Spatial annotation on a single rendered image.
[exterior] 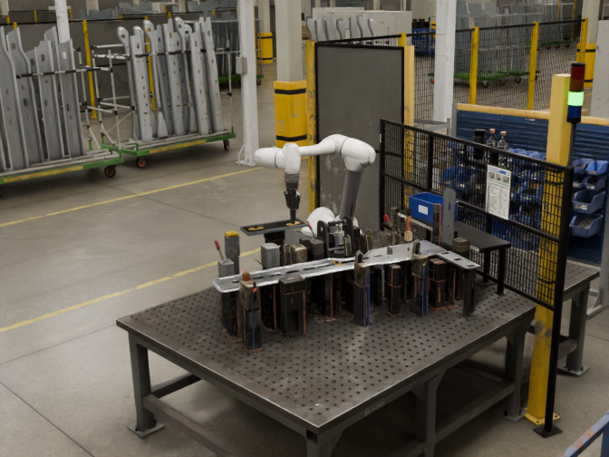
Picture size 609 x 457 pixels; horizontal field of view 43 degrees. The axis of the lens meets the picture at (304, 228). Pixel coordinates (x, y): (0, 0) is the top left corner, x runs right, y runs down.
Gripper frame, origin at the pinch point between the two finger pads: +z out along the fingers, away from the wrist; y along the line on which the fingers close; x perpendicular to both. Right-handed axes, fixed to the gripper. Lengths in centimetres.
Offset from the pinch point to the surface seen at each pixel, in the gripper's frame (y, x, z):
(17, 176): -632, 100, 94
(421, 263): 70, 30, 20
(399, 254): 50, 36, 21
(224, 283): 13, -61, 21
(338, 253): 19.3, 17.5, 23.3
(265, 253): 8.7, -29.3, 13.9
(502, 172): 78, 93, -21
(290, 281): 42, -41, 18
